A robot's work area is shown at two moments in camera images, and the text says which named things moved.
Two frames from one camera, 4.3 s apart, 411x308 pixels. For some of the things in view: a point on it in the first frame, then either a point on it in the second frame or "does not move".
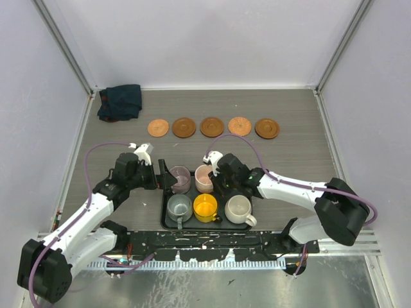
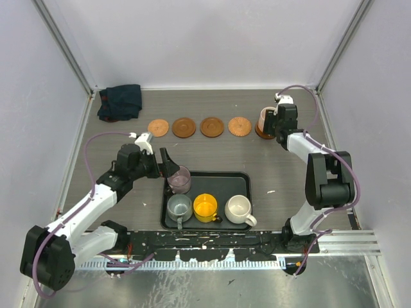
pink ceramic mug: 203,183 → 261,120
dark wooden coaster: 183,128 does not move
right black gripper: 216,181 → 270,117
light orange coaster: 158,128 does not move
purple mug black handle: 182,176 does not move
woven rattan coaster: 239,126 does not move
